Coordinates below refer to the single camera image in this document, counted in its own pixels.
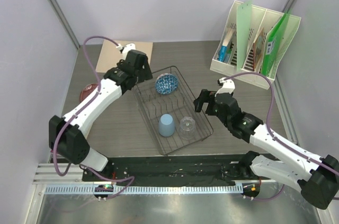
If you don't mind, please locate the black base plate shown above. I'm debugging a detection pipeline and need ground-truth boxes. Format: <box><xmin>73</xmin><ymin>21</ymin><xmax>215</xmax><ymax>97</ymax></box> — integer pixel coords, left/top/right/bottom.
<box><xmin>82</xmin><ymin>152</ymin><xmax>279</xmax><ymax>182</ymax></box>

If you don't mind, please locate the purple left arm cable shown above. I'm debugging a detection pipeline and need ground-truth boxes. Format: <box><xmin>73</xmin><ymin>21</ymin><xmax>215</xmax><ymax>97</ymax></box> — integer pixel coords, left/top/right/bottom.
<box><xmin>50</xmin><ymin>35</ymin><xmax>135</xmax><ymax>200</ymax></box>

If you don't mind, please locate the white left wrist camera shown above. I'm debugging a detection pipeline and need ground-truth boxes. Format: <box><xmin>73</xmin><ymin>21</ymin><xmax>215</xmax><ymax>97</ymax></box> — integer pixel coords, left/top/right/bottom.
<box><xmin>116</xmin><ymin>43</ymin><xmax>136</xmax><ymax>60</ymax></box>

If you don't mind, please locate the white slotted cable duct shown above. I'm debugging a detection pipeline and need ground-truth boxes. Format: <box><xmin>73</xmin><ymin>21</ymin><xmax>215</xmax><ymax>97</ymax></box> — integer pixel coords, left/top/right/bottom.
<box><xmin>44</xmin><ymin>183</ymin><xmax>243</xmax><ymax>195</ymax></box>

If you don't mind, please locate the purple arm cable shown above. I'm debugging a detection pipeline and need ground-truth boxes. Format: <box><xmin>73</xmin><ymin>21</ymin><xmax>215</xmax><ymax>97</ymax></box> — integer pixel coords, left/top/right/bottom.
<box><xmin>224</xmin><ymin>72</ymin><xmax>339</xmax><ymax>200</ymax></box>
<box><xmin>50</xmin><ymin>35</ymin><xmax>135</xmax><ymax>200</ymax></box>

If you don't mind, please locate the beige cutting board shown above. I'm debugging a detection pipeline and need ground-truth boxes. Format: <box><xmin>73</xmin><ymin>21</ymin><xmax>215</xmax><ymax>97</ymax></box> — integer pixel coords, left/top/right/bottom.
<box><xmin>96</xmin><ymin>40</ymin><xmax>153</xmax><ymax>73</ymax></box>

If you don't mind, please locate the dark green folder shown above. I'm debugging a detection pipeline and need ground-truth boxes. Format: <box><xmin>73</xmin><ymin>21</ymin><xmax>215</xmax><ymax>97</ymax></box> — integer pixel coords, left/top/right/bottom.
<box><xmin>261</xmin><ymin>12</ymin><xmax>290</xmax><ymax>77</ymax></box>

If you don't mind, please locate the light blue plastic cup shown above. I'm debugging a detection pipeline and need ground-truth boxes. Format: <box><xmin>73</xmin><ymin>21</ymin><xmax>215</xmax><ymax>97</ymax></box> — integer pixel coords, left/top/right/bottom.
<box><xmin>158</xmin><ymin>114</ymin><xmax>175</xmax><ymax>137</ymax></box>

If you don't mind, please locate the blue patterned bowl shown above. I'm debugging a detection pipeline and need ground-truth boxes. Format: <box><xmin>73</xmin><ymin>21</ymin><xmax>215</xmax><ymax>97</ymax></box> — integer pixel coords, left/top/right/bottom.
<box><xmin>155</xmin><ymin>73</ymin><xmax>179</xmax><ymax>95</ymax></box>

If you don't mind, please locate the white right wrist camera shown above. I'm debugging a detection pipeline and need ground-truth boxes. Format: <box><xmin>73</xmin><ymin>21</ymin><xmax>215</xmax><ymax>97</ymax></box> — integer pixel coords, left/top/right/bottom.
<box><xmin>215</xmin><ymin>77</ymin><xmax>235</xmax><ymax>95</ymax></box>

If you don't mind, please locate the light green folder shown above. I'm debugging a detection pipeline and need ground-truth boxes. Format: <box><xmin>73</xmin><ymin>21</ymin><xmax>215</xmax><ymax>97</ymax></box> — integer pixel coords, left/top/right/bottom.
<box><xmin>236</xmin><ymin>0</ymin><xmax>252</xmax><ymax>71</ymax></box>

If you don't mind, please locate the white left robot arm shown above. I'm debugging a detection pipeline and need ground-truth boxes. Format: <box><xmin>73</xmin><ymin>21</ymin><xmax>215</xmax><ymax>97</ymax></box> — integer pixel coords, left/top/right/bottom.
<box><xmin>49</xmin><ymin>50</ymin><xmax>153</xmax><ymax>181</ymax></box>

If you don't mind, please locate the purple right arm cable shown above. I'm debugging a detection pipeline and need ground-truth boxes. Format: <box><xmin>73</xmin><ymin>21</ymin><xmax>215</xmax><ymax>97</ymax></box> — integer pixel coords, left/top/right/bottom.
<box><xmin>224</xmin><ymin>72</ymin><xmax>339</xmax><ymax>200</ymax></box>

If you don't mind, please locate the blue book in organizer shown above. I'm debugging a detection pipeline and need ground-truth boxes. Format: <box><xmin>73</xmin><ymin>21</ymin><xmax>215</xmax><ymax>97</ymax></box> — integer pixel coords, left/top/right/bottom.
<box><xmin>217</xmin><ymin>28</ymin><xmax>235</xmax><ymax>63</ymax></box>

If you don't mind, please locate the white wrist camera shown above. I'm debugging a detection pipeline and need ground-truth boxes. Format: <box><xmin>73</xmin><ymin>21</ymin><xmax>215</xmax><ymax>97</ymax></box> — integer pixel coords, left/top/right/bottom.
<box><xmin>215</xmin><ymin>77</ymin><xmax>235</xmax><ymax>95</ymax></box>
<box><xmin>116</xmin><ymin>43</ymin><xmax>136</xmax><ymax>60</ymax></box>

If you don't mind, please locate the brown picture book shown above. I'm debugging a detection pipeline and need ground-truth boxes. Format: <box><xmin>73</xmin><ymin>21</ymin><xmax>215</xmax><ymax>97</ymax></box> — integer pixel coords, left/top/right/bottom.
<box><xmin>253</xmin><ymin>27</ymin><xmax>264</xmax><ymax>70</ymax></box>

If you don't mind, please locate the clear glass cup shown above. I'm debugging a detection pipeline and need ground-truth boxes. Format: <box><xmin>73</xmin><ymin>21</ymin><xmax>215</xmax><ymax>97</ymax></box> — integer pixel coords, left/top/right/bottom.
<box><xmin>179</xmin><ymin>117</ymin><xmax>196</xmax><ymax>140</ymax></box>

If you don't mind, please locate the black wire dish rack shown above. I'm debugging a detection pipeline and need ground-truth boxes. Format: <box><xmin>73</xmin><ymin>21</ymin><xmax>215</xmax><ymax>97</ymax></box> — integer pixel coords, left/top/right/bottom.
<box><xmin>133</xmin><ymin>66</ymin><xmax>213</xmax><ymax>155</ymax></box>

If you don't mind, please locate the red floral plate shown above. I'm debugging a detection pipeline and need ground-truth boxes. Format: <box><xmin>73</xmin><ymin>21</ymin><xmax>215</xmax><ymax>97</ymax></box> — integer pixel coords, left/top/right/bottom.
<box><xmin>79</xmin><ymin>83</ymin><xmax>98</xmax><ymax>102</ymax></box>

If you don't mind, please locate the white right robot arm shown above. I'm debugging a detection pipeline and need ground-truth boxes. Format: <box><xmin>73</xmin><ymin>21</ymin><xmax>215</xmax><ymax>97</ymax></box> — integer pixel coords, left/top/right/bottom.
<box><xmin>193</xmin><ymin>89</ymin><xmax>338</xmax><ymax>210</ymax></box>

